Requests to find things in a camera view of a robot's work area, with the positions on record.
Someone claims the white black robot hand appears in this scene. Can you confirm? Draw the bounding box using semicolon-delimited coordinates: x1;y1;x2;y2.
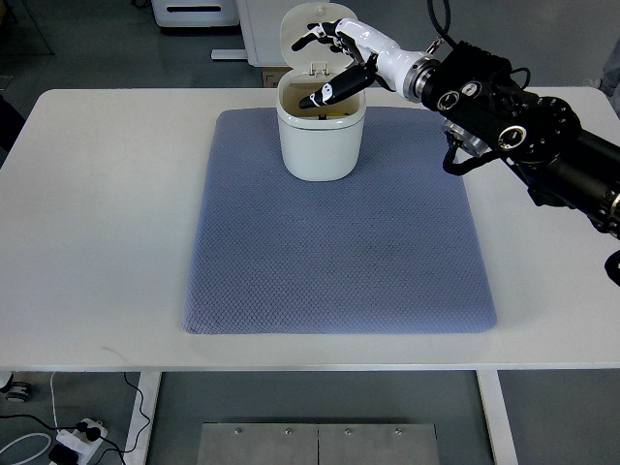
292;17;439;109

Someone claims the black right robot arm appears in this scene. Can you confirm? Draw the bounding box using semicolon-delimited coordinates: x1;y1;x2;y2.
411;2;619;236

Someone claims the white trash bin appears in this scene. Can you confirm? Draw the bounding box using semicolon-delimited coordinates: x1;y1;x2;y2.
276;2;366;181

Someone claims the cardboard box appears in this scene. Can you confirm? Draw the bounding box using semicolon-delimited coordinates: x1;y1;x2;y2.
262;67;291;88

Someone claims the white cabinet in background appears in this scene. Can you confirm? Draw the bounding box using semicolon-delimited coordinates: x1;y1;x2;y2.
210;0;311;68

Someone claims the blue quilted mat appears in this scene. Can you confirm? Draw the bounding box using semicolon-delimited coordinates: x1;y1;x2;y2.
182;107;497;334

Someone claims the white appliance in background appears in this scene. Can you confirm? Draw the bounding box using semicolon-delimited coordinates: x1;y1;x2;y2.
151;0;240;33

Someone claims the white table leg right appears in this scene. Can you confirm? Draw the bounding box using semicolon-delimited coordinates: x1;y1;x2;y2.
476;369;518;465

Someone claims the white table leg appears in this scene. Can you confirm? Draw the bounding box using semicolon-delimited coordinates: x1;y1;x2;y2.
476;369;518;465
123;371;162;465

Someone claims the white table leg left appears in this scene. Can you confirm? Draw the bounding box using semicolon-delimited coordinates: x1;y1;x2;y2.
123;371;162;465

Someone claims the white power strip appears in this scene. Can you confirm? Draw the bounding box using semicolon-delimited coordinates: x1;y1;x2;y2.
56;418;108;464

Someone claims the metal base plate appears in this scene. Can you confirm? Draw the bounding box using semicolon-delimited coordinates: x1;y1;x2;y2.
197;422;440;464

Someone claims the black cable on floor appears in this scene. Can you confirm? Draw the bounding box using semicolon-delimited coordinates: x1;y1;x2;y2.
0;371;152;465

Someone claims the white cable on floor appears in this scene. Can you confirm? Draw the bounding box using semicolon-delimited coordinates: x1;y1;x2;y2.
0;372;62;465

